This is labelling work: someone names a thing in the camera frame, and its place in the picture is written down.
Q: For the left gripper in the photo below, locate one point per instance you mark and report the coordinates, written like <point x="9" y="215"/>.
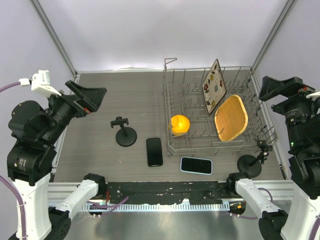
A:
<point x="91" y="98"/>

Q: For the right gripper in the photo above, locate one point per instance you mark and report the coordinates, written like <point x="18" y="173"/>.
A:
<point x="289" y="86"/>

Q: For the black phone stand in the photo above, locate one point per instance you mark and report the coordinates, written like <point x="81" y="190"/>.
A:
<point x="126" y="136"/>
<point x="252" y="165"/>

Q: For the black phone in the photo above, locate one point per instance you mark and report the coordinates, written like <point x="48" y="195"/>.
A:
<point x="154" y="152"/>

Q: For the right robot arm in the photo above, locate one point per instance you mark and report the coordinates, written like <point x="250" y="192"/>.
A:
<point x="302" y="222"/>

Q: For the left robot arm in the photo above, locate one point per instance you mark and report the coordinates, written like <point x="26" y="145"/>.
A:
<point x="30" y="161"/>

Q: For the phone in light blue case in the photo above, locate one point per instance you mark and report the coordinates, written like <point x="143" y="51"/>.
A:
<point x="194" y="165"/>

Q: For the floral square plate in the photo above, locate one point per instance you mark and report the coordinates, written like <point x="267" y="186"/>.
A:
<point x="213" y="87"/>

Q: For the yellow bowl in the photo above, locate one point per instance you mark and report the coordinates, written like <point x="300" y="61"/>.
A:
<point x="179" y="125"/>

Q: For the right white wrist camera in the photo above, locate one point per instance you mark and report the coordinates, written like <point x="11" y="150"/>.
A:
<point x="313" y="100"/>

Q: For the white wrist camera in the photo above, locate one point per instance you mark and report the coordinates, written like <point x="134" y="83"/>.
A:
<point x="41" y="84"/>
<point x="313" y="100"/>

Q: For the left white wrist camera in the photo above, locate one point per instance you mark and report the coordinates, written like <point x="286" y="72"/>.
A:
<point x="41" y="84"/>

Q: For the grey wire dish rack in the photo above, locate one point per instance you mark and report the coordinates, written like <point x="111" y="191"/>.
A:
<point x="182" y="92"/>

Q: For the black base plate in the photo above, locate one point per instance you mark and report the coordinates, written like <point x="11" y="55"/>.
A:
<point x="168" y="192"/>

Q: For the white cable duct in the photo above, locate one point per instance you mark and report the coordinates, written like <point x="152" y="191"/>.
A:
<point x="183" y="207"/>

